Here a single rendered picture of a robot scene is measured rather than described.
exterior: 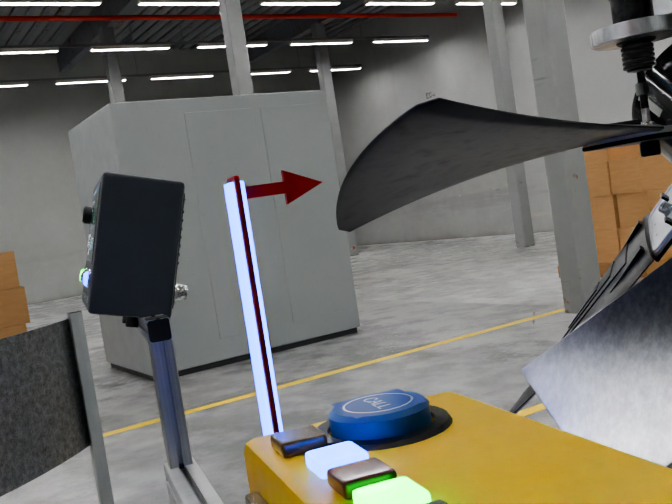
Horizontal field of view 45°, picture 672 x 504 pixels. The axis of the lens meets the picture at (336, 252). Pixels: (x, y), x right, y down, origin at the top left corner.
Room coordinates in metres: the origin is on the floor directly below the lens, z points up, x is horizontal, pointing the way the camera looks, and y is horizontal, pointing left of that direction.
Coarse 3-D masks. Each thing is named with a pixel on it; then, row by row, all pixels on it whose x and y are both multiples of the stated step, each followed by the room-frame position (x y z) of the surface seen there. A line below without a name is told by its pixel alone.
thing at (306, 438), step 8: (280, 432) 0.31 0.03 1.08; (288, 432) 0.31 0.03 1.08; (296, 432) 0.31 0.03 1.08; (304, 432) 0.30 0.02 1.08; (312, 432) 0.30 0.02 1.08; (320, 432) 0.30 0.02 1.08; (272, 440) 0.31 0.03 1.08; (280, 440) 0.30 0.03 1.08; (288, 440) 0.30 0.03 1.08; (296, 440) 0.30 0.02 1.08; (304, 440) 0.30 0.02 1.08; (312, 440) 0.30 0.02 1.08; (320, 440) 0.30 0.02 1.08; (280, 448) 0.30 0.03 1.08; (288, 448) 0.29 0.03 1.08; (296, 448) 0.30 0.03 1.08; (304, 448) 0.30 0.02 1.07; (312, 448) 0.30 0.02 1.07; (288, 456) 0.29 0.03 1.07
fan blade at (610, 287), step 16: (640, 224) 0.78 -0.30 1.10; (640, 240) 0.76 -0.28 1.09; (624, 256) 0.78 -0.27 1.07; (640, 256) 0.74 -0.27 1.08; (608, 272) 0.80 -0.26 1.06; (624, 272) 0.75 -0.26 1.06; (640, 272) 0.72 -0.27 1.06; (608, 288) 0.77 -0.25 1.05; (624, 288) 0.73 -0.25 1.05; (592, 304) 0.79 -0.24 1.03; (576, 320) 0.82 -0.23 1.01; (528, 400) 0.77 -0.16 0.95
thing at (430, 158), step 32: (416, 128) 0.54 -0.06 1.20; (448, 128) 0.54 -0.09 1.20; (480, 128) 0.55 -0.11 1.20; (512, 128) 0.56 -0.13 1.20; (544, 128) 0.57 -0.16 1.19; (576, 128) 0.57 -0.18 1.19; (608, 128) 0.59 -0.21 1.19; (640, 128) 0.60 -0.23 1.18; (384, 160) 0.59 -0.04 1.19; (416, 160) 0.60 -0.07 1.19; (448, 160) 0.62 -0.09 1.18; (480, 160) 0.64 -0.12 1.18; (512, 160) 0.68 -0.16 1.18; (352, 192) 0.63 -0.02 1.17; (384, 192) 0.66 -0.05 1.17; (416, 192) 0.68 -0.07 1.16; (352, 224) 0.70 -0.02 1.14
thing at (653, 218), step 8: (664, 200) 0.78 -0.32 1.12; (656, 208) 0.79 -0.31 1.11; (656, 216) 0.77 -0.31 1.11; (664, 216) 0.75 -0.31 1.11; (648, 224) 0.78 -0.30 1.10; (656, 224) 0.76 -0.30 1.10; (664, 224) 0.74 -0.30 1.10; (656, 232) 0.75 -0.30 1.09; (664, 232) 0.73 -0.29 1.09; (656, 240) 0.74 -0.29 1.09; (664, 240) 0.71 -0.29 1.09; (656, 248) 0.72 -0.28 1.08
